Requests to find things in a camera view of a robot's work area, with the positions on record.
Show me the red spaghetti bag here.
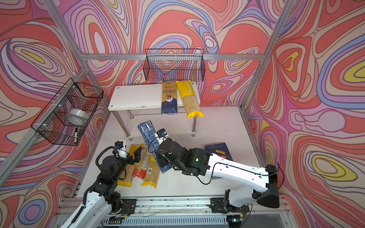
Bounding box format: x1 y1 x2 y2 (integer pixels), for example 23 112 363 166
132 143 151 180

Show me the blue spaghetti box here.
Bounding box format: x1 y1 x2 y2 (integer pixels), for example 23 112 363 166
137 120 172 173

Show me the yellow spaghetti bag long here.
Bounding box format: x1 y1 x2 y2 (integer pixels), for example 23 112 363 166
141 155 161 189

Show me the dark blue spaghetti bag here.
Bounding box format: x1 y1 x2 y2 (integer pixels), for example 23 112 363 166
161 81 178 115

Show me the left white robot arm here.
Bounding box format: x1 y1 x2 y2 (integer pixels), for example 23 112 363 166
62 145 142 228

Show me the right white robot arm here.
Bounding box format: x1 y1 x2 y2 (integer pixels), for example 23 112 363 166
154 138 279 211

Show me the blue Barilla pasta box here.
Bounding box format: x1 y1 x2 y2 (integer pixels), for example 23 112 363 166
205 142 233 161

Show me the white shelf with metal legs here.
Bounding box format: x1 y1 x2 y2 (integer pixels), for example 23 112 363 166
108 84 196 141

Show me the black marker pen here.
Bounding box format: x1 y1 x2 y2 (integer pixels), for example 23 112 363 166
74 127 78 145

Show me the silver tape roll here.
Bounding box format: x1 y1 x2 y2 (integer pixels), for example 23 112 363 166
68 108 89 119

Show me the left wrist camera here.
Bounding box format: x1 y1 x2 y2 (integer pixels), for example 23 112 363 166
115 140 128 159

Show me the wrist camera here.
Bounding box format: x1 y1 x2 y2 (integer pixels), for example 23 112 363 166
115 140 128 159
156 128 168 144

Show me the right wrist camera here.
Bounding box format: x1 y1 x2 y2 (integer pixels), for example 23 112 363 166
156 128 168 144

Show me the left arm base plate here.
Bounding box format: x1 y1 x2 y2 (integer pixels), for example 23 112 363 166
111 199 137 215

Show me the black wire basket left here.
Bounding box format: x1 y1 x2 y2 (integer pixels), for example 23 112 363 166
31 79 104 146

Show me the black wire basket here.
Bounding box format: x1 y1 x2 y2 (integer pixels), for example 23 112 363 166
143 48 205 82
31 79 104 146

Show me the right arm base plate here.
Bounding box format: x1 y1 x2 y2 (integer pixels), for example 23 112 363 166
208 197 250 214

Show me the black wire basket back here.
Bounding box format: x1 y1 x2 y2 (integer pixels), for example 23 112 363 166
143 48 205 82

